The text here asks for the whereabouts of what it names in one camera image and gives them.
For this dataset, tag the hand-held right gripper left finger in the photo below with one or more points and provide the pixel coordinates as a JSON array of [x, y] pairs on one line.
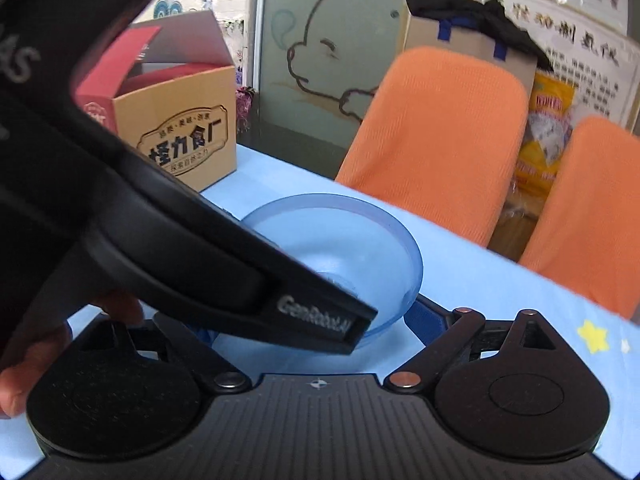
[[200, 360]]

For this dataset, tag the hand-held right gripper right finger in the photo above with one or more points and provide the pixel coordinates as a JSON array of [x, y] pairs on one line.
[[430, 320]]

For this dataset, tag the blue transparent plastic bowl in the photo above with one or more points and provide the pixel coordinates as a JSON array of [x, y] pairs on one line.
[[350, 240]]

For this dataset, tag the person's left hand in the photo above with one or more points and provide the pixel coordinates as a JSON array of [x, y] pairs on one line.
[[35, 360]]

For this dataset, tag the blue cartoon pig tablecloth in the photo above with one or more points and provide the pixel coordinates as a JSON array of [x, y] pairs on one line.
[[500, 285]]

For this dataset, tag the red and brown snack box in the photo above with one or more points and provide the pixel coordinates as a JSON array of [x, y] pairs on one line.
[[195, 125]]

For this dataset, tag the orange chair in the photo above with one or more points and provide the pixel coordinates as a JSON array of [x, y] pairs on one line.
[[590, 220], [440, 150]]

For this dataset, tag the yellow plastic bag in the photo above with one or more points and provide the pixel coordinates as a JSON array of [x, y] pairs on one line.
[[547, 135]]

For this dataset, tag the cartoon bear glass door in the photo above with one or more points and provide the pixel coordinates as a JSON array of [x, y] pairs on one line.
[[325, 60]]

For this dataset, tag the cardboard box with black cloth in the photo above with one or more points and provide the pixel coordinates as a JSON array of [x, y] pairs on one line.
[[465, 7]]

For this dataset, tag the wall poster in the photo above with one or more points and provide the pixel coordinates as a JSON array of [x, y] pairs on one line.
[[590, 35]]

